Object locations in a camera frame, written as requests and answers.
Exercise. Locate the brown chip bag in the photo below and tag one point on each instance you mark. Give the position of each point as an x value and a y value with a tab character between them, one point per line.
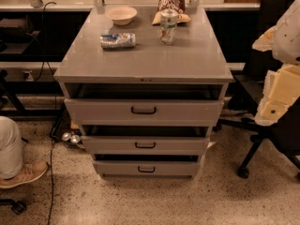
178	5

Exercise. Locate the crushed silver blue can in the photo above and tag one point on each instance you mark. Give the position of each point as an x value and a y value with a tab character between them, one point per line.
119	40

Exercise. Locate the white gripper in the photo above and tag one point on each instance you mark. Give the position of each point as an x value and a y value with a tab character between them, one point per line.
288	37

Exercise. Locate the beige trouser leg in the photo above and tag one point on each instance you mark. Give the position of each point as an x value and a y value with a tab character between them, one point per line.
11	148

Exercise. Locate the grey drawer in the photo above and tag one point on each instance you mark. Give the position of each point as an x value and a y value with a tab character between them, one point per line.
146	168
144	112
140	145

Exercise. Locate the black chair caster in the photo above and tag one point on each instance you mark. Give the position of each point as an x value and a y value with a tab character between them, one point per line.
17	207

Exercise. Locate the clear plastic water bottle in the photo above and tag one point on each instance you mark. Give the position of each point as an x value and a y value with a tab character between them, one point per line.
168	22

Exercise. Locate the grey top drawer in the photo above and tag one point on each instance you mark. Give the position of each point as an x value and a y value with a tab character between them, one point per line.
144	112

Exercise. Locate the beige paper bowl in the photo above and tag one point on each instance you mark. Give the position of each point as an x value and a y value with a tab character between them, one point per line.
121	15

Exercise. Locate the wall power outlet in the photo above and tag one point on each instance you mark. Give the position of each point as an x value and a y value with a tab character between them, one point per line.
27	76

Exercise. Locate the black office chair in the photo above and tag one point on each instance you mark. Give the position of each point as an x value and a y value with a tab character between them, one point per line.
247	93

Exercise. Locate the grey bottom drawer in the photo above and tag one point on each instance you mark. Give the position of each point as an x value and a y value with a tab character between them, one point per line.
146	168

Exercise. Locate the tan sneaker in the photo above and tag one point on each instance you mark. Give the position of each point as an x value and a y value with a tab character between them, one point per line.
28	174

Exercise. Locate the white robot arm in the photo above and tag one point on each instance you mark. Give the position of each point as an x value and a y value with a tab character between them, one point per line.
283	39

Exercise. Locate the grey drawer cabinet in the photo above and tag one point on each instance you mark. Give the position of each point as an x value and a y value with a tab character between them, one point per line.
193	68

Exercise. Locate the grey middle drawer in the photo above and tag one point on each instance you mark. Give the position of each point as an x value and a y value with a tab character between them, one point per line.
140	145

